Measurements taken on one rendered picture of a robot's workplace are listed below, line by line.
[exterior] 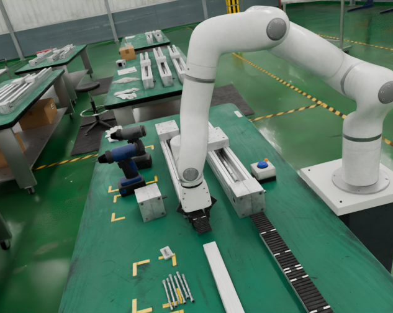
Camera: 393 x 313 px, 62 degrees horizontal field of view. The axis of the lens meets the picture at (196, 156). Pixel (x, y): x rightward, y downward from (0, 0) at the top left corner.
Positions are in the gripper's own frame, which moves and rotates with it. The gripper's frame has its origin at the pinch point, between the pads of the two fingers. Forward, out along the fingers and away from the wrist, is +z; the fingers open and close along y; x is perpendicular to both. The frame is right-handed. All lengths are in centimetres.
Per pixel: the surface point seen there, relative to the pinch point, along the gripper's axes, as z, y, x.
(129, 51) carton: -8, -9, 398
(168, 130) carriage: -10, 0, 66
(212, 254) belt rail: 0.0, -0.5, -19.5
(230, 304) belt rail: 0.0, -0.6, -38.1
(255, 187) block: -6.5, 21.9, -0.4
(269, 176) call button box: 0.3, 32.9, 13.9
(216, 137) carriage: -9.5, 20.0, 41.9
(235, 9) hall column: 9, 345, 980
